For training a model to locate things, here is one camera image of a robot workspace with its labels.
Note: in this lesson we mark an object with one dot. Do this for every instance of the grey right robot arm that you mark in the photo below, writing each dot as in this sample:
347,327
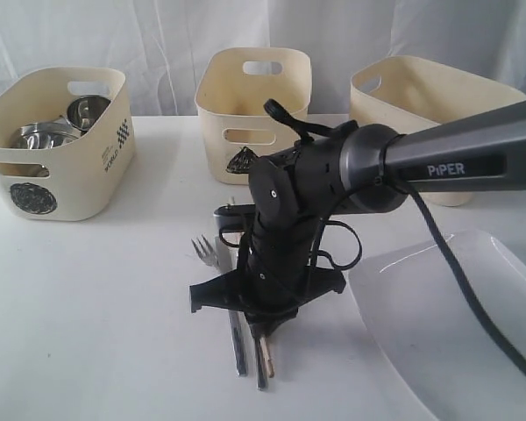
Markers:
347,169

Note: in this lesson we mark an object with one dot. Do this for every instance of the cream bin with circle sticker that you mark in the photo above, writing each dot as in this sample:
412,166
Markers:
74,181

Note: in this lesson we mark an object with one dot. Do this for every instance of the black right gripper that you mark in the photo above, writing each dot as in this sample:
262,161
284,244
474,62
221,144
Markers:
273,277

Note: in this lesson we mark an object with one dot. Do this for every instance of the silver metal fork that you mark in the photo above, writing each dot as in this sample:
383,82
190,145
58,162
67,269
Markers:
206,252

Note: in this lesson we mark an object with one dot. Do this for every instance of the stainless steel cup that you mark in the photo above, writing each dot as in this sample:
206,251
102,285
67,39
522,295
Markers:
84,111

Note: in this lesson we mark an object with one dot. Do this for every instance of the stainless steel bowl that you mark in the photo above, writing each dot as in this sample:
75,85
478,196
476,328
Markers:
43,135

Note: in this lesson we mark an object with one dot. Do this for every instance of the white rectangular plate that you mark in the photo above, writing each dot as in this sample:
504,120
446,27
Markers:
410,302

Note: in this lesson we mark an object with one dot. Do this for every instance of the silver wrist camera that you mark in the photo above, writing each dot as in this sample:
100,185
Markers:
233,218

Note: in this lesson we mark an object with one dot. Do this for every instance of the white curtain backdrop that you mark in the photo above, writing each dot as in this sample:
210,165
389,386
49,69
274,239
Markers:
163,47

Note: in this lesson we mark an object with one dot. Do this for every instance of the silver metal knife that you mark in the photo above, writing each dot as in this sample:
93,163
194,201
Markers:
224,264

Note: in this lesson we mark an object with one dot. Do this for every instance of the cream bin with square sticker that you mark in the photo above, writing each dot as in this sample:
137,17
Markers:
415,94

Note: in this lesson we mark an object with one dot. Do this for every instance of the silver metal spoon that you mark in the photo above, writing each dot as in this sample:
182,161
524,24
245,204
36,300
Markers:
261,373

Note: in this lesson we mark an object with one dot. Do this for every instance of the cream bin with triangle sticker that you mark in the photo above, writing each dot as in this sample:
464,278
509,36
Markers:
230,103

